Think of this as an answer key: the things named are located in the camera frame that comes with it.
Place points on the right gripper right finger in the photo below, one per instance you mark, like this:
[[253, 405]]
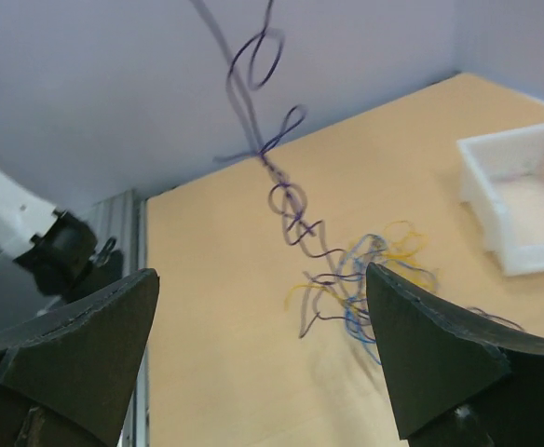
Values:
[[454, 378]]

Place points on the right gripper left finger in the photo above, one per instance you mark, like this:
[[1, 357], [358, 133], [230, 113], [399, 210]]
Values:
[[60, 383]]

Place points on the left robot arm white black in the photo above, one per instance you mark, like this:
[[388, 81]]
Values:
[[59, 250]]

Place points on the white plastic bin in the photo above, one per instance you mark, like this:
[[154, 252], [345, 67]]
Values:
[[502, 181]]

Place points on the aluminium frame rail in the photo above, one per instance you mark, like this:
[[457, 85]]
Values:
[[119, 223]]

